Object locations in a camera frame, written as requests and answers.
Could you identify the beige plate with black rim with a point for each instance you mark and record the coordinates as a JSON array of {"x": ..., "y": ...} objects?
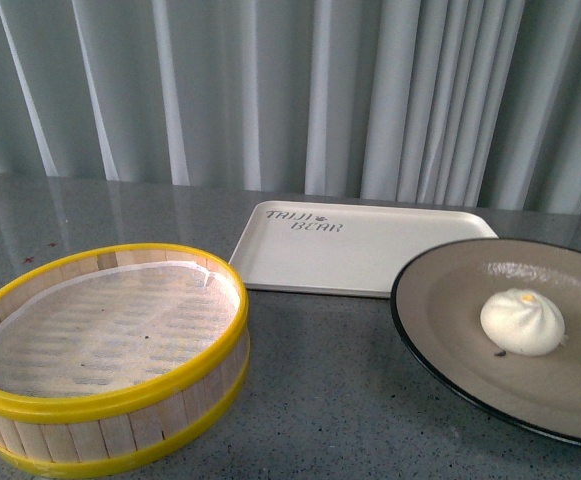
[{"x": 436, "y": 301}]

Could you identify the white steamed bun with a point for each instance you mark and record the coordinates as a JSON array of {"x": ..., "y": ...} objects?
[{"x": 523, "y": 322}]

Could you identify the cream bear-print serving tray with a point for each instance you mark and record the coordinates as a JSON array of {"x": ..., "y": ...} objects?
[{"x": 337, "y": 249}]

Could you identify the white steamer liner cloth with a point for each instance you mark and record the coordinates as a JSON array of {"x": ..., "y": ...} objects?
[{"x": 103, "y": 332}]

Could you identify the yellow-rimmed bamboo steamer basket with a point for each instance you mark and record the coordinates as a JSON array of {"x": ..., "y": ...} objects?
[{"x": 112, "y": 432}]

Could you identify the grey pleated curtain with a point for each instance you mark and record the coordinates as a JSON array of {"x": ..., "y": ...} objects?
[{"x": 458, "y": 103}]

